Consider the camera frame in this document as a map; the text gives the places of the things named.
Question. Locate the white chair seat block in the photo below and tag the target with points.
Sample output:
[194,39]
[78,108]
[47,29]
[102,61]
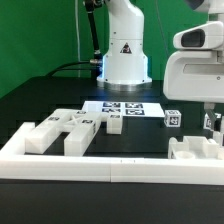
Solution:
[194,147]

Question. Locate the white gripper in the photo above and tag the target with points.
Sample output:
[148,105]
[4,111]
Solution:
[195,72]

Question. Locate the white chair back frame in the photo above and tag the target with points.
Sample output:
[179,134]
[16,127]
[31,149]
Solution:
[80,127]

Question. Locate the white paper marker sheet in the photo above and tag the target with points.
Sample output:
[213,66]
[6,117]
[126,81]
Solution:
[128,109]

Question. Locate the white U-shaped fence frame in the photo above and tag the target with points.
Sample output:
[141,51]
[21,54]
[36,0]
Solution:
[16,164]

